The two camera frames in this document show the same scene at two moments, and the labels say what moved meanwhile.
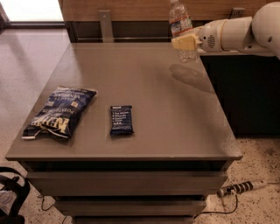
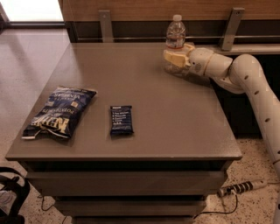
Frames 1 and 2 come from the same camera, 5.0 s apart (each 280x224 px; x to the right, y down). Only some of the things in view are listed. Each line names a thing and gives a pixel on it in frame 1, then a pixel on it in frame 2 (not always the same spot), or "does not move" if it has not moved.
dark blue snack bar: x=121 y=120 does not move
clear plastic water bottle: x=180 y=21 to x=175 y=39
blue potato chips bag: x=60 y=113 does not move
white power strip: x=226 y=191 does not move
